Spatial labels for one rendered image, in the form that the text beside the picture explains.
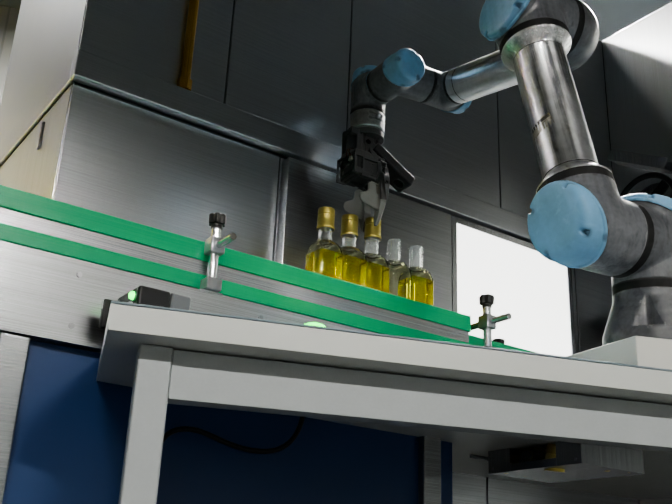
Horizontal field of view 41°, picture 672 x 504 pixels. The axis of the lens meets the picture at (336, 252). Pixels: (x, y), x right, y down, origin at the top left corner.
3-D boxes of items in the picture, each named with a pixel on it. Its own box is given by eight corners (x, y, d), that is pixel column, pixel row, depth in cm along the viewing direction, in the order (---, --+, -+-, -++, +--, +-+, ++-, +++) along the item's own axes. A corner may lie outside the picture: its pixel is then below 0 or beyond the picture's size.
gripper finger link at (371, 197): (355, 220, 178) (353, 181, 183) (380, 227, 181) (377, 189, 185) (364, 213, 176) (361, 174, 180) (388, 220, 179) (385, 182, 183)
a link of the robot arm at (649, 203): (711, 286, 133) (704, 201, 137) (651, 270, 127) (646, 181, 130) (645, 300, 143) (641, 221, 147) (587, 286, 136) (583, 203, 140)
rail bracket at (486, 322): (455, 368, 180) (454, 309, 184) (516, 353, 167) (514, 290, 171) (443, 366, 178) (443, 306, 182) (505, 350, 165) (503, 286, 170)
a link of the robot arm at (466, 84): (631, 9, 156) (454, 78, 198) (587, -12, 151) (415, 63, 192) (627, 71, 155) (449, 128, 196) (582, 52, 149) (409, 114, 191)
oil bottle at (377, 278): (371, 363, 176) (374, 262, 184) (389, 357, 172) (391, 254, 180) (348, 357, 173) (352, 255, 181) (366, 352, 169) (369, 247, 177)
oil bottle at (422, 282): (417, 373, 182) (417, 275, 190) (435, 368, 178) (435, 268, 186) (395, 368, 179) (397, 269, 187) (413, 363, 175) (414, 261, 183)
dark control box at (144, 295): (161, 364, 129) (167, 309, 133) (186, 354, 123) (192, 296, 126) (107, 354, 125) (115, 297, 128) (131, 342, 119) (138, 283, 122)
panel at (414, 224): (569, 384, 228) (562, 260, 241) (578, 382, 226) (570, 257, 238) (271, 311, 180) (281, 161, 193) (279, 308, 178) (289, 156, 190)
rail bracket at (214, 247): (217, 298, 140) (224, 220, 145) (240, 287, 135) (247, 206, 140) (194, 293, 138) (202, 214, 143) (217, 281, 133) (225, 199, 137)
